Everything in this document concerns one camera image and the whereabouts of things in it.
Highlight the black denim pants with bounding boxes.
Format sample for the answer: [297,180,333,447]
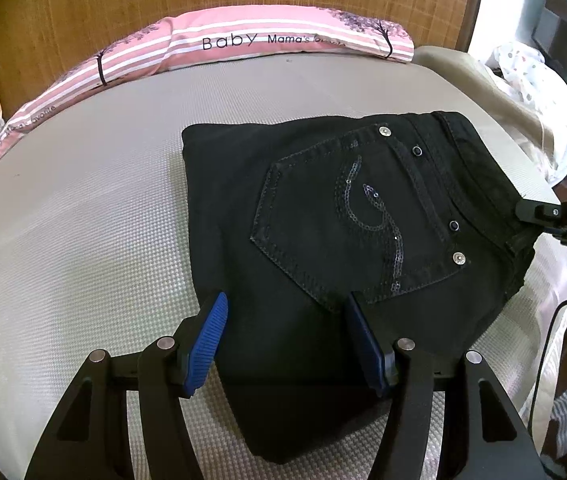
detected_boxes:
[182,112,539,464]

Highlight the polka dot white cloth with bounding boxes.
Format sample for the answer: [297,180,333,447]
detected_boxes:
[492,41,567,185]

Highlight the beige blanket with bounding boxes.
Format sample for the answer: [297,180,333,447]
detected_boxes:
[412,44,567,187]

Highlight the beige woven bed mat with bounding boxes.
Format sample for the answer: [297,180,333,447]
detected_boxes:
[0,53,556,479]

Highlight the pink striped Baby pillow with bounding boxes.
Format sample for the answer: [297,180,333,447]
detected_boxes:
[0,4,415,159]

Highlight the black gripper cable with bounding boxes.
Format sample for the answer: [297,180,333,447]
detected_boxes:
[525,296,567,441]

